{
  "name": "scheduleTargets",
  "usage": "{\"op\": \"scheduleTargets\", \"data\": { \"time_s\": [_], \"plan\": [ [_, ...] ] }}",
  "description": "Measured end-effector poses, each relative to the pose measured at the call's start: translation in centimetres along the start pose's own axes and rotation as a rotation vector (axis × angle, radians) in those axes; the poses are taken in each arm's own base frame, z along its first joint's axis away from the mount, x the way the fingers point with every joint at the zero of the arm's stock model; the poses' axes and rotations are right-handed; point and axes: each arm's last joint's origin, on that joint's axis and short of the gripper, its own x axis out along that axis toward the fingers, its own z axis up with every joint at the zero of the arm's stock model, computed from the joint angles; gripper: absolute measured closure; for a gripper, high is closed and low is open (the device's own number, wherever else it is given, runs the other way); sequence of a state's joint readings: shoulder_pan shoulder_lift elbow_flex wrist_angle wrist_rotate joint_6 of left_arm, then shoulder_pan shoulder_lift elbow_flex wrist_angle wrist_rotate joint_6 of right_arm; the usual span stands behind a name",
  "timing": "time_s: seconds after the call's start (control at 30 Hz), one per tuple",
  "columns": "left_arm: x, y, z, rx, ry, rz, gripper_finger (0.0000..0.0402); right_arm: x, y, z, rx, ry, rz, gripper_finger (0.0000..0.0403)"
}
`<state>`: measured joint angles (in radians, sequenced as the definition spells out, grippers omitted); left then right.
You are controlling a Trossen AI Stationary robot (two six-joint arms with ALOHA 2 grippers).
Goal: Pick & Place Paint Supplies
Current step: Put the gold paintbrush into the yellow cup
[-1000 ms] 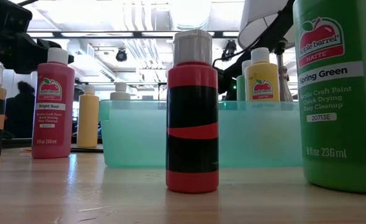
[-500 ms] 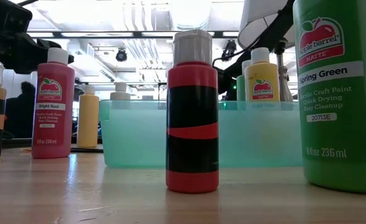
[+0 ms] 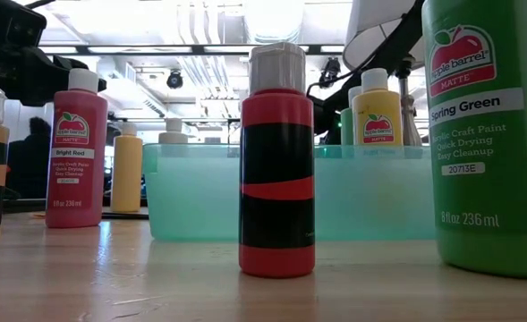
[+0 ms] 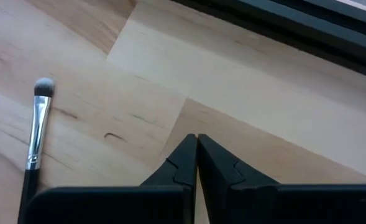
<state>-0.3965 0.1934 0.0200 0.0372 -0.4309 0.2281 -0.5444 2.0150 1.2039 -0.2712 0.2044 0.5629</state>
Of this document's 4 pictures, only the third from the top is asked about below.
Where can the small red paint bottle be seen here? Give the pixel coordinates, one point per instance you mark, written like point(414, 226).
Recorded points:
point(276, 107)

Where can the person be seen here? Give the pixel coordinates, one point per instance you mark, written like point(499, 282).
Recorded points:
point(30, 165)

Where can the white-shaded table lamp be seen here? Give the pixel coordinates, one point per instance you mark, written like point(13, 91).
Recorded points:
point(366, 31)

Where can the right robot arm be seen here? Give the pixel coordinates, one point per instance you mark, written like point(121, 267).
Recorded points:
point(393, 49)

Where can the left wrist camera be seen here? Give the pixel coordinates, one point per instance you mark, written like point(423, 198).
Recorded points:
point(8, 22)

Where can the black ceiling spotlight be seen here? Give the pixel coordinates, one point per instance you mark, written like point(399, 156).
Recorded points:
point(174, 79)
point(330, 71)

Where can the large red paint bottle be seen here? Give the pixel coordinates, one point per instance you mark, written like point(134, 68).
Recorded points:
point(75, 188)

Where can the black overhead crossbar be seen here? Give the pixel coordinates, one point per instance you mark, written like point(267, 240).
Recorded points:
point(196, 49)

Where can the teal translucent plastic bin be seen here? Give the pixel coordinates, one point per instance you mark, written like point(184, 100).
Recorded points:
point(191, 197)

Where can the large white paint bottle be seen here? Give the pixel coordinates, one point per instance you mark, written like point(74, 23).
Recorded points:
point(172, 134)

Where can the large yellow paint bottle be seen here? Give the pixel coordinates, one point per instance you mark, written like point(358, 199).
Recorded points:
point(126, 179)
point(377, 107)

